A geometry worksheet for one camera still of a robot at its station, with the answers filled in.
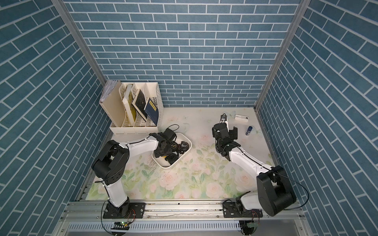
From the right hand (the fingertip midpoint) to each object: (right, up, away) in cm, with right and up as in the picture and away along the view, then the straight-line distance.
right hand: (226, 128), depth 88 cm
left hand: (-35, -17, +7) cm, 40 cm away
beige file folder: (-69, +15, 0) cm, 71 cm away
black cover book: (-57, +17, +12) cm, 61 cm away
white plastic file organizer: (-59, 0, +20) cm, 62 cm away
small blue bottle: (+18, -1, +10) cm, 21 cm away
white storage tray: (-40, -21, +1) cm, 45 cm away
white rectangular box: (+18, +6, +24) cm, 31 cm away
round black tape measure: (-27, -13, +8) cm, 31 cm away
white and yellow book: (-60, +15, +2) cm, 62 cm away
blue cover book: (-50, +11, +18) cm, 55 cm away
